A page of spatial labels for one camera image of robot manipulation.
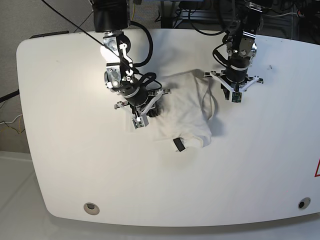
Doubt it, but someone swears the yellow cable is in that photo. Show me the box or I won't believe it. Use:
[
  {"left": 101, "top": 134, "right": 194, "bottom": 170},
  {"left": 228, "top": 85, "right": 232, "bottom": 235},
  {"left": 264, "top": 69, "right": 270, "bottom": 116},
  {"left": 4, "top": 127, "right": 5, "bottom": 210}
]
[{"left": 117, "top": 0, "right": 137, "bottom": 31}]

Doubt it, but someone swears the black tag on table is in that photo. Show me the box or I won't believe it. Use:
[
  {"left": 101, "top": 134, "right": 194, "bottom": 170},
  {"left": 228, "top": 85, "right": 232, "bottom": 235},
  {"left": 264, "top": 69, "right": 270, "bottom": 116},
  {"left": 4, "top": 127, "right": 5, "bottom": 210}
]
[{"left": 173, "top": 137, "right": 186, "bottom": 152}]

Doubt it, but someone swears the black table leg stand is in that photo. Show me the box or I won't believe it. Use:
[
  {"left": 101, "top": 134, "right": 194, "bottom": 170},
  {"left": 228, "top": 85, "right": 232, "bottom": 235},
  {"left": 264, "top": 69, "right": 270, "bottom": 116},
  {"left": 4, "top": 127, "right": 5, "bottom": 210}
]
[{"left": 158, "top": 0, "right": 183, "bottom": 29}]

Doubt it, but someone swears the white printed T-shirt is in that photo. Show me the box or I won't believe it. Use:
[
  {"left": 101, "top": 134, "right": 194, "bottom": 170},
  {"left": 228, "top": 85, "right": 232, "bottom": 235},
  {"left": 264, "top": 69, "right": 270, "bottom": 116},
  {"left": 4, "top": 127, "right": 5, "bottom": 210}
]
[{"left": 150, "top": 69, "right": 215, "bottom": 149}]

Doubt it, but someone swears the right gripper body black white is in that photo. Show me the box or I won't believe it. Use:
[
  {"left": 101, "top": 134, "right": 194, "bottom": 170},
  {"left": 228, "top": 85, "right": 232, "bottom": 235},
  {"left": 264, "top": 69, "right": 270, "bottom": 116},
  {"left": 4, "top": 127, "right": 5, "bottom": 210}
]
[{"left": 114, "top": 87, "right": 171, "bottom": 117}]

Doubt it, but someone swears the left table grommet hole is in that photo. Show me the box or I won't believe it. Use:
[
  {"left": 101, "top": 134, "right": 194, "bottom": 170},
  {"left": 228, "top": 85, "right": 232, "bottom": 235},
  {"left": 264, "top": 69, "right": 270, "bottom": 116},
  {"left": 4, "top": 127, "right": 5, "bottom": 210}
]
[{"left": 83, "top": 202, "right": 100, "bottom": 216}]

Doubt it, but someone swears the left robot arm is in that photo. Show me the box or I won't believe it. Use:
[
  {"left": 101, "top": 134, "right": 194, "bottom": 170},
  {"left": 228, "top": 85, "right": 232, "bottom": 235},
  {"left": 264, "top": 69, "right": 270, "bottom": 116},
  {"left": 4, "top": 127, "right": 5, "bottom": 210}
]
[{"left": 191, "top": 0, "right": 273, "bottom": 103}]

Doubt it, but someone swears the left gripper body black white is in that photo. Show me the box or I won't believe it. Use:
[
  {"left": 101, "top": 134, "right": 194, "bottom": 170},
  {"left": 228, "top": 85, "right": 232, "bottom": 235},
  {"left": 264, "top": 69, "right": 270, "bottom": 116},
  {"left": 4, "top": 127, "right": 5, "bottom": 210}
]
[{"left": 203, "top": 66, "right": 264, "bottom": 93}]

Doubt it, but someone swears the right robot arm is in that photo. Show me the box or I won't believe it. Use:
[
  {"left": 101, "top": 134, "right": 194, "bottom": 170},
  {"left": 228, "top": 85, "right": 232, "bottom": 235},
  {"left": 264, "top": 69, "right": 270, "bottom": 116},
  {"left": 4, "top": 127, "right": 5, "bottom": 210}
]
[{"left": 90, "top": 0, "right": 169, "bottom": 118}]

